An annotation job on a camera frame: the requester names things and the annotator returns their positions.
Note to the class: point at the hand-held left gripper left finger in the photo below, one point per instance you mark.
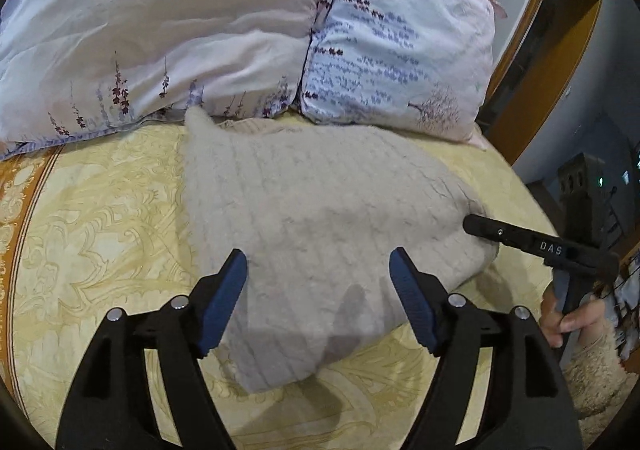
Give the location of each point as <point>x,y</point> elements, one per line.
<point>225,302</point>

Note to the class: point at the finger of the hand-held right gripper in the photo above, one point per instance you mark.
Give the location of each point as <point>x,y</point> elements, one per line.
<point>487,227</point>

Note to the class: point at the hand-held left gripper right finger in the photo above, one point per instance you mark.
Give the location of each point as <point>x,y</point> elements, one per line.
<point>412,302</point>

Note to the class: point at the beige knitted sweater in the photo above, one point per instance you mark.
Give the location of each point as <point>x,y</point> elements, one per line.
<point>325,205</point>

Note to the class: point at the person's right forearm fuzzy sleeve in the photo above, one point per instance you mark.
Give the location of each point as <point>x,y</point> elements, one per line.
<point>595,375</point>

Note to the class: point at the person's right hand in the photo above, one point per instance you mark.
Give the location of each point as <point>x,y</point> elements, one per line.
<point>582,320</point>

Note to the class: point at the dark cabinet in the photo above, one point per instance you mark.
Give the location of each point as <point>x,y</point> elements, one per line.
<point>585,200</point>

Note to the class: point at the yellow patterned bed sheet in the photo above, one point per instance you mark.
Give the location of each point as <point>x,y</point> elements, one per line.
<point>100,230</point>

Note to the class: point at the wooden bed headboard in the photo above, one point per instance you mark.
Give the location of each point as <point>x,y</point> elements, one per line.
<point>550,85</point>

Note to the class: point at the pink and blue floral pillow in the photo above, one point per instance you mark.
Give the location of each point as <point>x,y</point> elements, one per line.
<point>175,20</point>

